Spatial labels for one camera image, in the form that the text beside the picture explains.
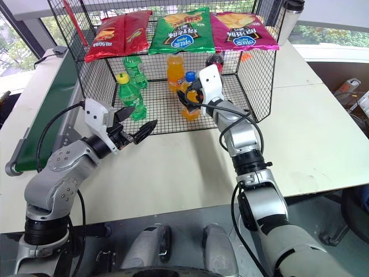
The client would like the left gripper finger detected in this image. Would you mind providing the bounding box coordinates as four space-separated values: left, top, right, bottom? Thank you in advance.
133 119 159 145
114 106 135 126

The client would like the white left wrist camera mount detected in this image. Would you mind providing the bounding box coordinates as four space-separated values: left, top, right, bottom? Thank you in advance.
84 98 119 152

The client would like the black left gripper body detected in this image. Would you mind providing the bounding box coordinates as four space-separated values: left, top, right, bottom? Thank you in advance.
107 124 136 150

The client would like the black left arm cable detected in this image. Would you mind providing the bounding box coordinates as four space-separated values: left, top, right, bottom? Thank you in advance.
36 101 87 269

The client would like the black wire rack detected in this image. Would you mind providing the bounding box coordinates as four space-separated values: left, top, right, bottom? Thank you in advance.
47 0 285 136

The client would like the white power strip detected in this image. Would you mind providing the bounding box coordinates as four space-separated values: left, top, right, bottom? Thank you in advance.
333 77 362 93

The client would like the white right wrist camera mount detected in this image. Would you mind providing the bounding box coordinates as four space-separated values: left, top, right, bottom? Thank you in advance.
198 65 225 116

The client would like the orange soda bottle blue cap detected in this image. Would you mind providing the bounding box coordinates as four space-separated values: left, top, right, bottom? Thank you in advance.
178 71 201 121

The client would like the magenta chips bag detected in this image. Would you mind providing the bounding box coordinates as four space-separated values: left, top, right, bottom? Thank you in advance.
210 11 280 52

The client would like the dark cola bottle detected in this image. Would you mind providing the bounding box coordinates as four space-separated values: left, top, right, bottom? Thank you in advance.
205 53 226 73

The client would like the white thermos cup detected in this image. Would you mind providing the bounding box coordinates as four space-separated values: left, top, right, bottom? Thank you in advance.
278 0 306 47

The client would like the green conveyor belt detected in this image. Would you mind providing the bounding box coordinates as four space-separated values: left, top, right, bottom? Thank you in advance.
5 43 87 177

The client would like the black adapter cable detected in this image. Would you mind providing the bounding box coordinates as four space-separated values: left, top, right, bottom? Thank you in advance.
33 53 56 70

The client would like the grey rounded shell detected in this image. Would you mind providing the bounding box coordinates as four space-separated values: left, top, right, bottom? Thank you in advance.
119 223 173 271
201 223 240 277

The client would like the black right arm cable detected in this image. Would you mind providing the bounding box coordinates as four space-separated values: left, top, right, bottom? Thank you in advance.
184 85 273 277

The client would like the red chips bag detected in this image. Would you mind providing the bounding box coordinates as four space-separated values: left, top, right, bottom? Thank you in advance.
122 10 153 57
85 16 127 63

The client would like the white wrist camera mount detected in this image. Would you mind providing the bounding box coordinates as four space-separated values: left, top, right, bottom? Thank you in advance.
84 98 119 152
198 65 225 116

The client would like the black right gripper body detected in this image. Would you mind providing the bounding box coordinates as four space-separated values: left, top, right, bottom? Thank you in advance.
189 80 204 105

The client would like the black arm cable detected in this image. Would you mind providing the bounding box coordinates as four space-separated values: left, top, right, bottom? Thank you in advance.
184 85 273 277
36 101 87 269

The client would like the green chips bag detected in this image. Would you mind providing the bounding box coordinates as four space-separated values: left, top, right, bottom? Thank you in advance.
148 7 216 55

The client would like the green soda bottle yellow cap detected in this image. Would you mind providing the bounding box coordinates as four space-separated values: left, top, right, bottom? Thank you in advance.
116 72 148 121

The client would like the black chair base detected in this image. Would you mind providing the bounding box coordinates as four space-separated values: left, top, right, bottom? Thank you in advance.
317 184 369 246

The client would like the red bar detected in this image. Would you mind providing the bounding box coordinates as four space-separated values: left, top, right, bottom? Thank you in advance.
77 0 89 47

